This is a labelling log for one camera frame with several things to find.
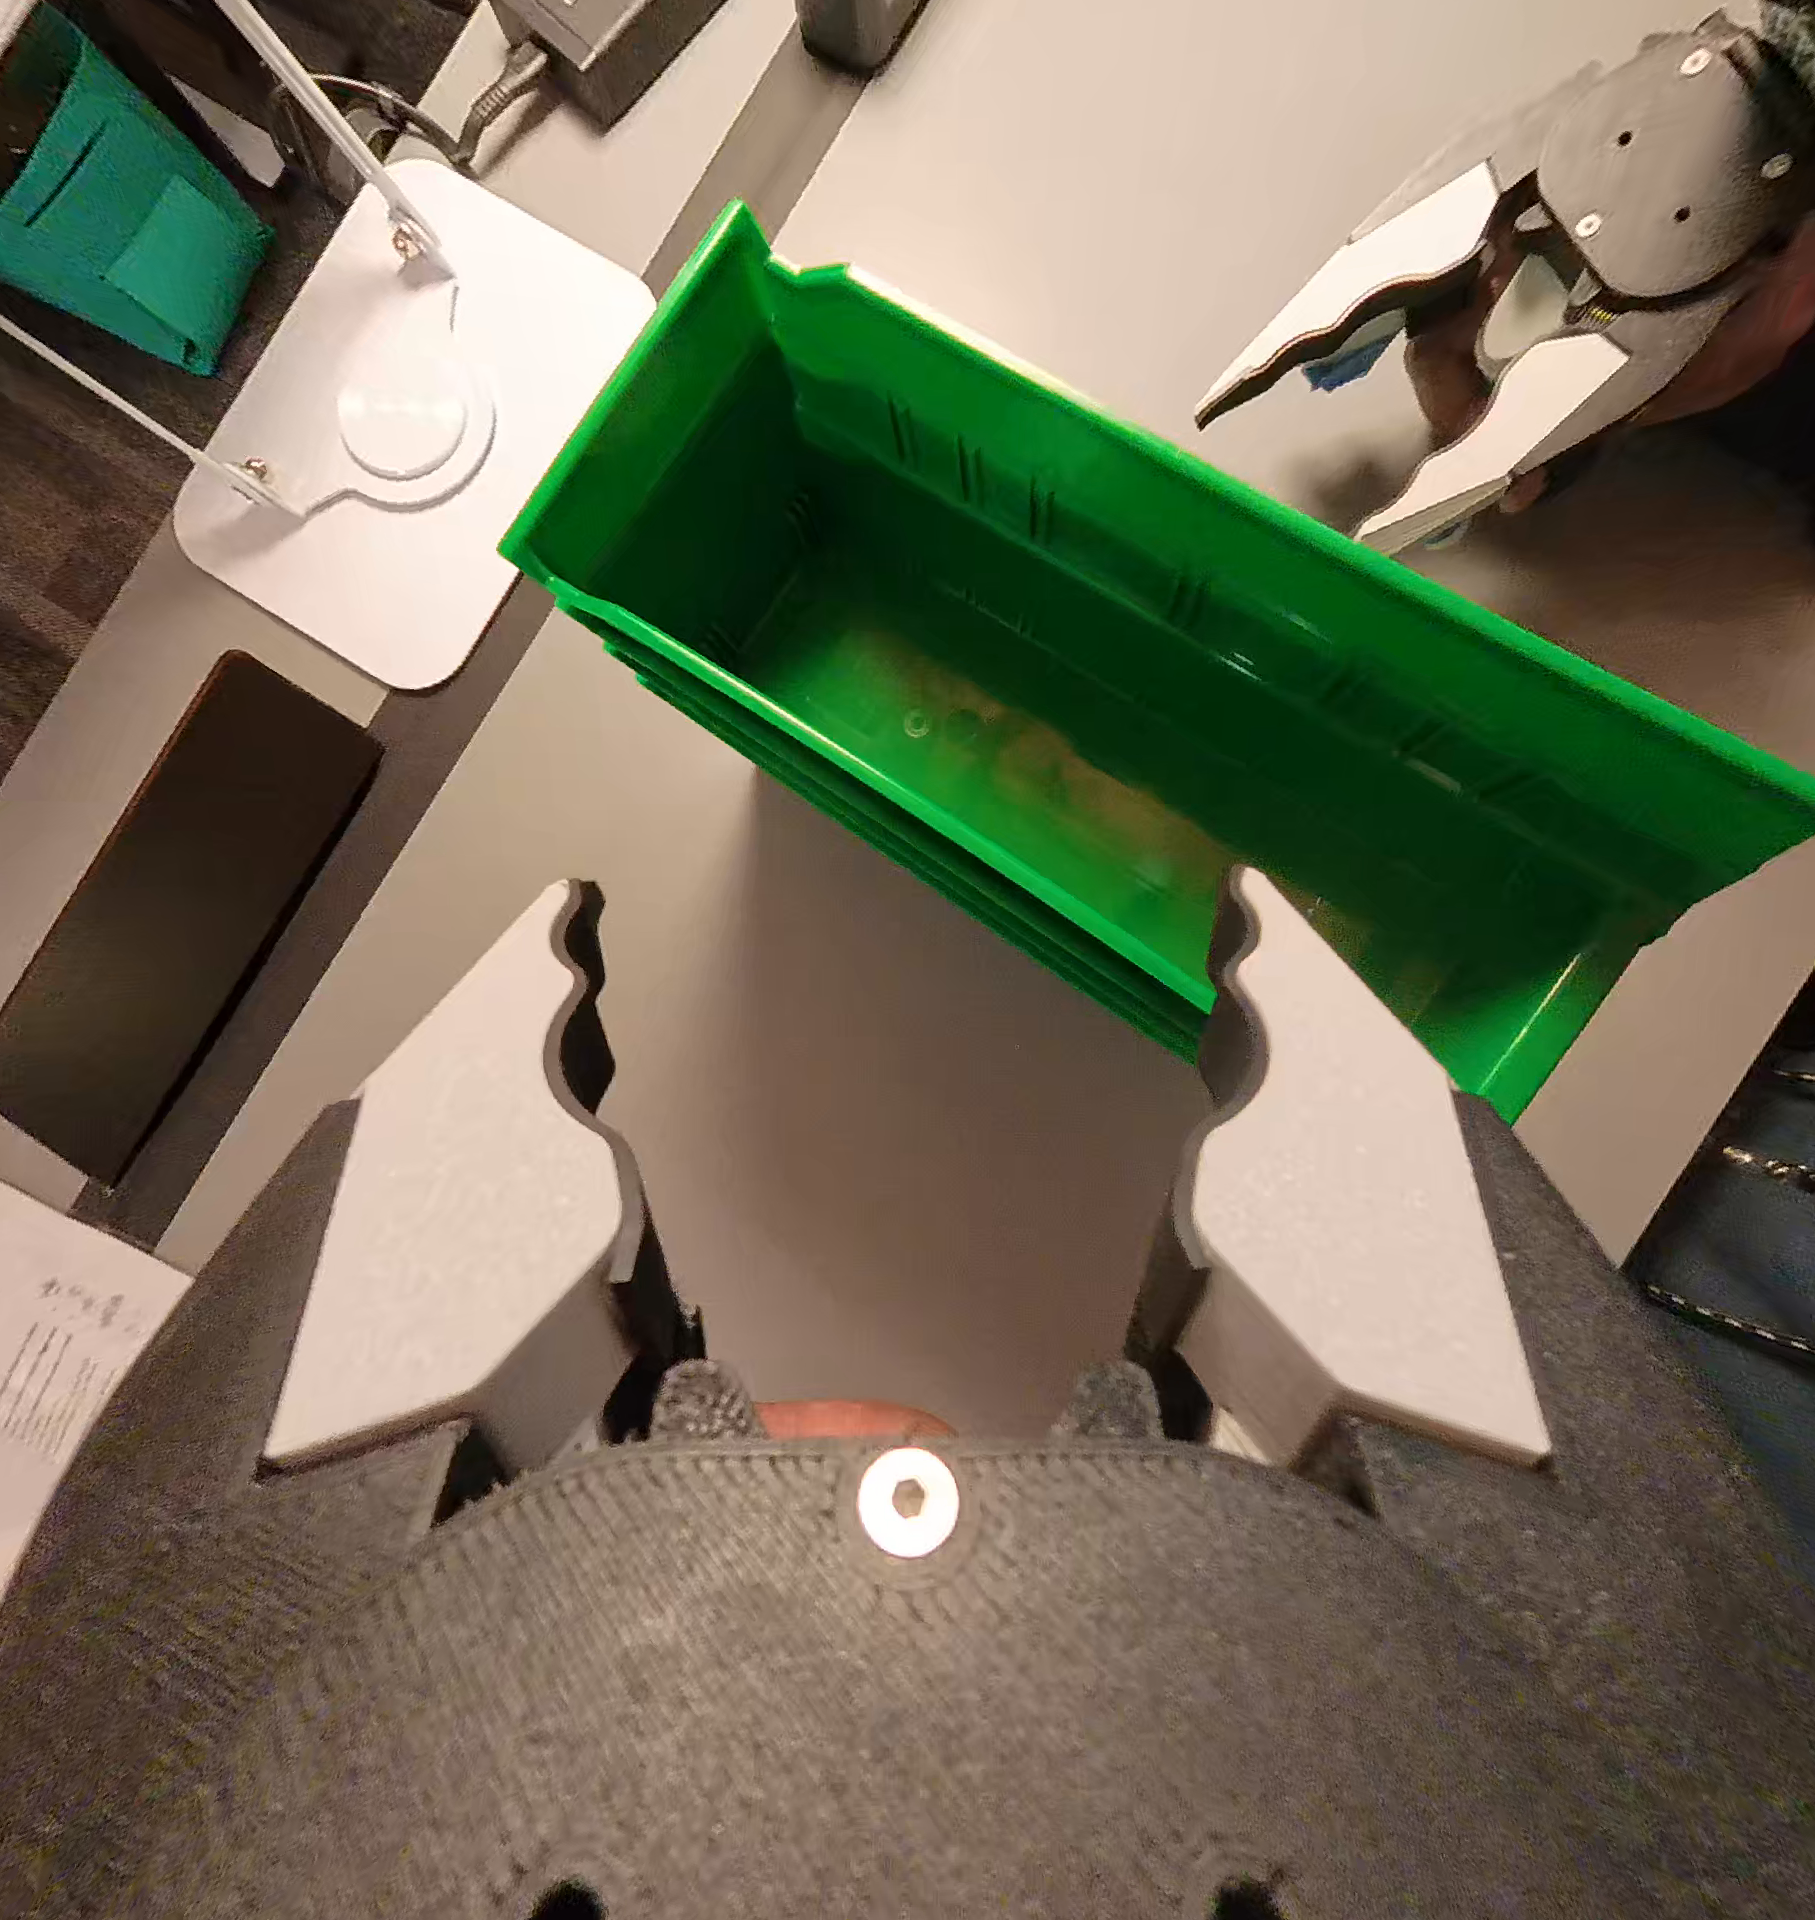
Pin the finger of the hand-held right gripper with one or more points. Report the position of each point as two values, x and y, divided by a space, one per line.
1386 271
1523 436

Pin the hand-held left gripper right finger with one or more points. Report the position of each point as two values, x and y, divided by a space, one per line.
1358 1231

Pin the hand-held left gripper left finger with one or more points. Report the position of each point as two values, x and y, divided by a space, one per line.
441 1231

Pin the person's right hand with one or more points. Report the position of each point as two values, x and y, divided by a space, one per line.
1746 338

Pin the dark brown desk hatch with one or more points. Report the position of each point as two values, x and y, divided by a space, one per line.
171 914

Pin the person's jeans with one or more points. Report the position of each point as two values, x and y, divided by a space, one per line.
1761 1320

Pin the printed paper sheet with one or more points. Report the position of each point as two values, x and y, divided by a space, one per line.
37 1350

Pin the grey cube charger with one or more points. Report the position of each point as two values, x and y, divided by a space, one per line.
859 28

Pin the white metal stand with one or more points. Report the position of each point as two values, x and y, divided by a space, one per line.
398 570

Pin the black power adapter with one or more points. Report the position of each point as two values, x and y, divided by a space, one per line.
607 45

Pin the teal felt bag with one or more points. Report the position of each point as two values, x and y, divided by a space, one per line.
112 225

